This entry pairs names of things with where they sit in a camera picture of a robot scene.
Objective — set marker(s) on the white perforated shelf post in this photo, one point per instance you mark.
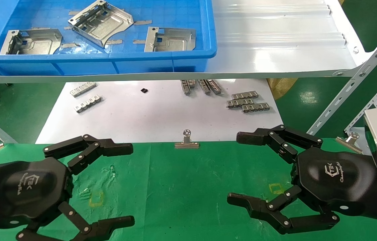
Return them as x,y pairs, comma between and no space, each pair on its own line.
375,99
352,84

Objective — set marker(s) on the small metal comb part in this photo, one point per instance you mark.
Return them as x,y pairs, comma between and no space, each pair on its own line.
238,103
256,107
204,87
185,87
244,95
214,87
192,83
88,103
83,89

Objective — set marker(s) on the white shelf board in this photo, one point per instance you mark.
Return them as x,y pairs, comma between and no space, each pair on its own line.
275,50

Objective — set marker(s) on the blue plastic bin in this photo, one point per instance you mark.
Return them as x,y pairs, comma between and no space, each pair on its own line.
74,65

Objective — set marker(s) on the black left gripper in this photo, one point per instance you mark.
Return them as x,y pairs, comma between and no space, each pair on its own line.
24,190

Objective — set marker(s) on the small black part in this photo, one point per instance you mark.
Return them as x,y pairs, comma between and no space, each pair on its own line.
144,90

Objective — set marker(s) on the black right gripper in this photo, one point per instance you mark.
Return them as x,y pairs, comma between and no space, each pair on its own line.
335,180

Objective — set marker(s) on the sheet metal bracket part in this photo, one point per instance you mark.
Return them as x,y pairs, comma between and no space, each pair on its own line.
104,28
175,42
41,45

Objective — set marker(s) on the white paper sheet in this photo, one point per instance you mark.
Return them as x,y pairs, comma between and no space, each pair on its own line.
158,117

